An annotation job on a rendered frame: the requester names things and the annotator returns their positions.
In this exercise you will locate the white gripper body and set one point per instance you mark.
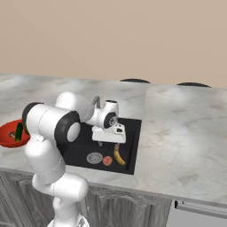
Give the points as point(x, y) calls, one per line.
point(108, 136)

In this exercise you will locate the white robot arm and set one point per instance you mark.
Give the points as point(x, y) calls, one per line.
point(47, 124)

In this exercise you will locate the grey sink drain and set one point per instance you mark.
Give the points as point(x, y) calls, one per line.
point(94, 158)

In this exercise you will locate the black sink basin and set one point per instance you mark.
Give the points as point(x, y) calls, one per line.
point(133, 142)

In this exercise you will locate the grey sink tap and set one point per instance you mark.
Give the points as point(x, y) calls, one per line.
point(97, 102)

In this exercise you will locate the red bowl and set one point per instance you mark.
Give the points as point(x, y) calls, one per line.
point(7, 142)

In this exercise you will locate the red round fruit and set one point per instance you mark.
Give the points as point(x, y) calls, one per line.
point(107, 160)

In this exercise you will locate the yellow banana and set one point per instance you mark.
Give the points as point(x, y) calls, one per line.
point(119, 157)

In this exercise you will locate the dark round stool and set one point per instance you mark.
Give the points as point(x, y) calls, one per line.
point(135, 80)
point(193, 84)

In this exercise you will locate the grey wooden cupboard door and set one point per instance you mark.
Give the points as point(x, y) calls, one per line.
point(130, 209)
point(17, 195)

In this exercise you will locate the green cucumber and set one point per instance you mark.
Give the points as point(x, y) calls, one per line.
point(19, 131)

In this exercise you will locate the small brown vegetable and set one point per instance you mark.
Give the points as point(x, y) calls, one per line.
point(11, 134)

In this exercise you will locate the white dishwasher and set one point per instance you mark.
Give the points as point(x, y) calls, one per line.
point(198, 218)

